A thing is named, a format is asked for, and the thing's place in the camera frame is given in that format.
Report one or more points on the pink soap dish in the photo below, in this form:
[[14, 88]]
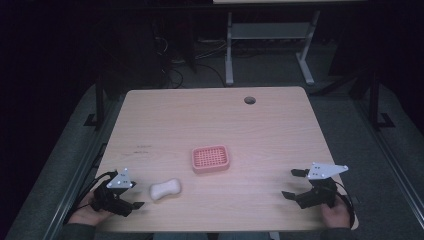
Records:
[[210, 159]]

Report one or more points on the white soap bar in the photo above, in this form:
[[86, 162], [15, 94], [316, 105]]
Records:
[[165, 189]]

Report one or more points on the black metal stand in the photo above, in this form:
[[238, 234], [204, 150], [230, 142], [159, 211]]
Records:
[[99, 103], [375, 100]]

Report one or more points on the white metal table frame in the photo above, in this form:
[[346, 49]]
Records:
[[271, 31]]

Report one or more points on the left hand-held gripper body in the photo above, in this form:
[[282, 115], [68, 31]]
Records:
[[111, 200]]

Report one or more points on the person's right hand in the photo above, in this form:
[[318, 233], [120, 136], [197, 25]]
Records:
[[336, 215]]

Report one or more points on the person's left hand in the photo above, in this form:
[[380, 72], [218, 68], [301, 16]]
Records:
[[87, 213]]

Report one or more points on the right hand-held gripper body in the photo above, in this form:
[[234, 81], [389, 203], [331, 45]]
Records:
[[318, 193]]

